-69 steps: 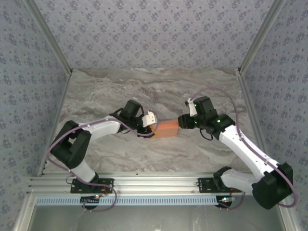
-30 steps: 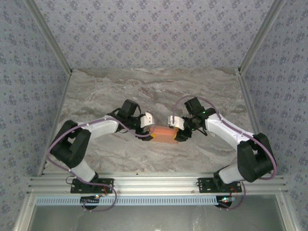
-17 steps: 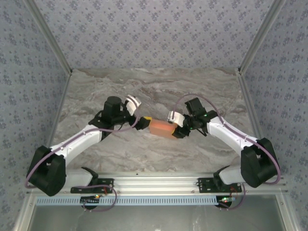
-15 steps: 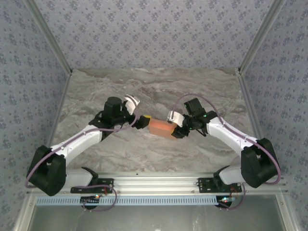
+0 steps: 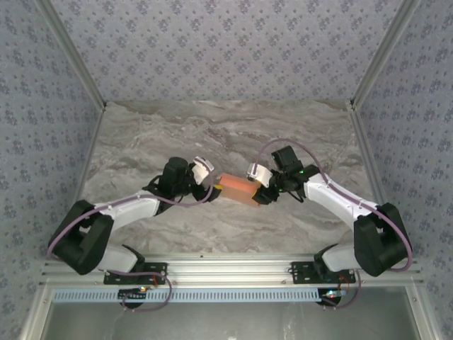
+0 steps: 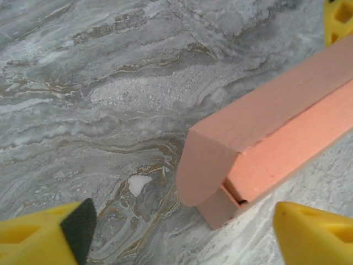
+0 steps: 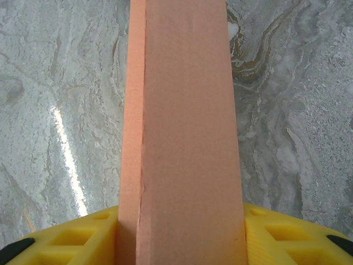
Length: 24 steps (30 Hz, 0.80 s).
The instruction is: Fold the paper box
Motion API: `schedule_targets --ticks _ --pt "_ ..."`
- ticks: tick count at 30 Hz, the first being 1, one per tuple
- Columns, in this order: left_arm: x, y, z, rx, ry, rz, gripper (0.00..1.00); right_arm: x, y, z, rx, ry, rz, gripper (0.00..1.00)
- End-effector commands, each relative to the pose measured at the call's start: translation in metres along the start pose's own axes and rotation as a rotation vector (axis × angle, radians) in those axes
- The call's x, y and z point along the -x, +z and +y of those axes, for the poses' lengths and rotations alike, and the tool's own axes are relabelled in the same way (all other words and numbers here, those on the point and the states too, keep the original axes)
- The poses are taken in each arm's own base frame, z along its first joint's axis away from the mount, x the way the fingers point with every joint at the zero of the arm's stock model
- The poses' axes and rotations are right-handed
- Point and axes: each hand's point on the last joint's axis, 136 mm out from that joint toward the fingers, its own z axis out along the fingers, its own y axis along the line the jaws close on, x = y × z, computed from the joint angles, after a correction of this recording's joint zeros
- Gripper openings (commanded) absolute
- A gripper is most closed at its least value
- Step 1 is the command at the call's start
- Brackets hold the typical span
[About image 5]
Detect light blue slotted cable duct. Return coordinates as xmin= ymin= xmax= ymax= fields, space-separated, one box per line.
xmin=52 ymin=287 xmax=346 ymax=304

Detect aluminium table side rail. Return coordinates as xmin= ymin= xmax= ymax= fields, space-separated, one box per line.
xmin=348 ymin=101 xmax=390 ymax=208
xmin=55 ymin=104 xmax=107 ymax=259

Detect orange paper box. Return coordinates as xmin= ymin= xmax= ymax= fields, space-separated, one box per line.
xmin=217 ymin=172 xmax=262 ymax=207

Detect grey metal bottom panel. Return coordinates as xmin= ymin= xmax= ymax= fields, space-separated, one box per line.
xmin=21 ymin=286 xmax=436 ymax=340

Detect small black circuit board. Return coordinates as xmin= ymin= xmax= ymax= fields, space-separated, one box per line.
xmin=320 ymin=288 xmax=346 ymax=305
xmin=118 ymin=287 xmax=149 ymax=302

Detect aluminium frame post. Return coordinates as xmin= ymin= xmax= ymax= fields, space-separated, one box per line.
xmin=349 ymin=0 xmax=422 ymax=107
xmin=35 ymin=0 xmax=108 ymax=111

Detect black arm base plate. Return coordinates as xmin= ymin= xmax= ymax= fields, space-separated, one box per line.
xmin=290 ymin=261 xmax=357 ymax=285
xmin=103 ymin=260 xmax=168 ymax=285

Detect aluminium front frame rail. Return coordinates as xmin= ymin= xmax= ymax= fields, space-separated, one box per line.
xmin=38 ymin=253 xmax=424 ymax=288

